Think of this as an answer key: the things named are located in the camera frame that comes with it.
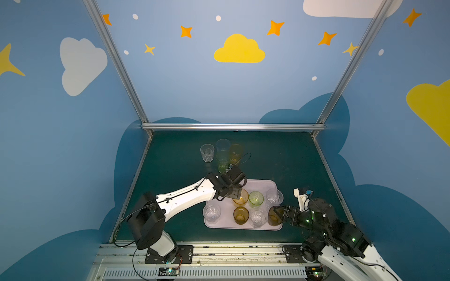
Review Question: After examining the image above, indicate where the dark amber textured glass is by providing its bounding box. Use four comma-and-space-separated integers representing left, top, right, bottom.
233, 207, 250, 225
268, 206, 283, 227

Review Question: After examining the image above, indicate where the clear faceted glass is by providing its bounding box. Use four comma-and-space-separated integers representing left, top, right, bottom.
203, 203, 221, 224
200, 144, 215, 163
266, 189, 284, 206
250, 207, 268, 228

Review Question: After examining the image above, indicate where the orange short glass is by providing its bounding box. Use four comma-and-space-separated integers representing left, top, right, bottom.
233, 189, 249, 207

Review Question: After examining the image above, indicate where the small green glass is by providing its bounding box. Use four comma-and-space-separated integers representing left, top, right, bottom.
248, 191, 264, 208

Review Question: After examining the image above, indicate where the tall orange glass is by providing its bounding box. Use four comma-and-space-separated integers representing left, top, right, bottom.
230, 144, 243, 165

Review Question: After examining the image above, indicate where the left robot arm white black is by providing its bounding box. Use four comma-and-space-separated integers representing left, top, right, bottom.
124, 165, 247, 260

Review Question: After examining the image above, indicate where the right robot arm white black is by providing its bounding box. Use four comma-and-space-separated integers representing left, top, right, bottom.
269, 198, 401, 281

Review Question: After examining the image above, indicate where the pink rectangular tray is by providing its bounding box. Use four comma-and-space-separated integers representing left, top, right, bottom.
204, 180, 282, 231

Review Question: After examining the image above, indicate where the tall green glass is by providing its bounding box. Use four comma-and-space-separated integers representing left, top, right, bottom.
217, 154, 230, 173

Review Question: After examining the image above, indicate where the tall clear bluish glass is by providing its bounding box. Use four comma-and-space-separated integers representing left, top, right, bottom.
215, 138, 232, 162

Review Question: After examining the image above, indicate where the right controller board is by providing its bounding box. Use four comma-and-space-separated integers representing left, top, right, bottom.
305, 267, 326, 281

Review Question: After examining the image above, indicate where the controller board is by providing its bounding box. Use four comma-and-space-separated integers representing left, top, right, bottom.
305, 267, 326, 281
158, 268, 180, 278

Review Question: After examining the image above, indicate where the left controller board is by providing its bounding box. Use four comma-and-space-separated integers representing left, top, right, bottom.
158, 268, 180, 278

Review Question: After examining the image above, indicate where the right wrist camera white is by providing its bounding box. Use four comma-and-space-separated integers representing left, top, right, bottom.
294, 188, 314, 211

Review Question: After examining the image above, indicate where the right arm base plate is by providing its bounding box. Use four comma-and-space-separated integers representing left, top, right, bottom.
282, 244, 318, 263

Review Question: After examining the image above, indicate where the aluminium frame back bar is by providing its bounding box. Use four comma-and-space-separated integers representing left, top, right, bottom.
141, 122, 326, 131

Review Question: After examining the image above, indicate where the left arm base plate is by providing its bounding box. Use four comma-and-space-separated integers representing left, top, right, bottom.
145, 245, 193, 264

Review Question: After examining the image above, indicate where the aluminium frame left post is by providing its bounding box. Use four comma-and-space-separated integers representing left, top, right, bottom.
83, 0, 149, 125

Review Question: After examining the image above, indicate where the aluminium frame post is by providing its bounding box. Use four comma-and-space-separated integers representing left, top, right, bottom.
311, 0, 394, 139
83, 0, 149, 125

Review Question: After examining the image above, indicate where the aluminium frame right post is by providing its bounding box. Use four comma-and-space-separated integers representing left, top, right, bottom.
311, 0, 394, 139

